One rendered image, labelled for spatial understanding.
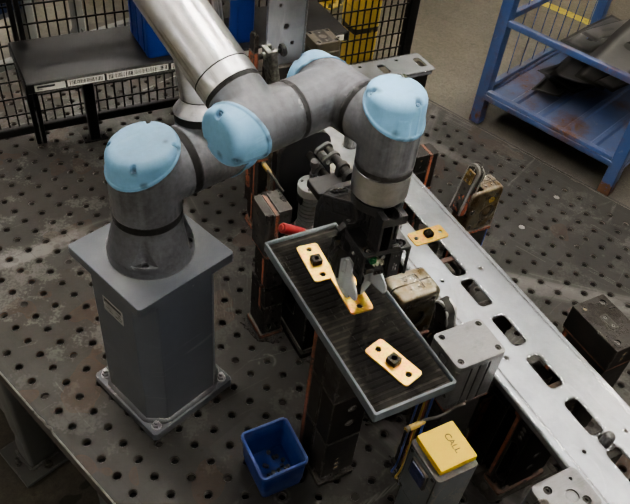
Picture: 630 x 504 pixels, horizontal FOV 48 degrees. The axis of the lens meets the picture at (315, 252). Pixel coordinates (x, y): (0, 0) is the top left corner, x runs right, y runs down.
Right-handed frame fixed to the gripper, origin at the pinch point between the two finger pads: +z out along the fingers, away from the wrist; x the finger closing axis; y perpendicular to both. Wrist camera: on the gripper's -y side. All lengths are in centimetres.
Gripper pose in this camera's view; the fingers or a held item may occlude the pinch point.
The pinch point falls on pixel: (352, 285)
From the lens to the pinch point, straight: 107.7
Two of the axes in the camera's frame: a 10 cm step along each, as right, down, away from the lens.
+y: 3.8, 6.7, -6.4
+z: -0.9, 7.1, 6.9
